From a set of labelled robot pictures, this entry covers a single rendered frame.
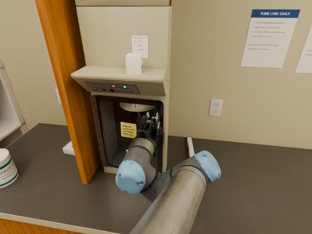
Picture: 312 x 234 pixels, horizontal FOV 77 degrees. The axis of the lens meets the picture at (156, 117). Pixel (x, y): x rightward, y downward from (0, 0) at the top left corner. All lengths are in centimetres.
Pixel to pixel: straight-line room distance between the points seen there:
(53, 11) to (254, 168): 115
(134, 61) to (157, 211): 48
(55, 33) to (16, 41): 82
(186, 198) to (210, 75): 92
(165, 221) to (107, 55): 62
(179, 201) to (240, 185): 78
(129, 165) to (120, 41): 45
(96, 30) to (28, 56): 84
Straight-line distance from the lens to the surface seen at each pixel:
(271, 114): 138
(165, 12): 72
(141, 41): 74
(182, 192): 38
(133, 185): 51
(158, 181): 55
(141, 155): 54
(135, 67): 68
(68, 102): 84
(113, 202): 99
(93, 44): 81
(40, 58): 152
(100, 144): 99
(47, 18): 77
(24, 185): 122
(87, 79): 73
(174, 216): 33
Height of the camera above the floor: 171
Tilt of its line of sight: 29 degrees down
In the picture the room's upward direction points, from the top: straight up
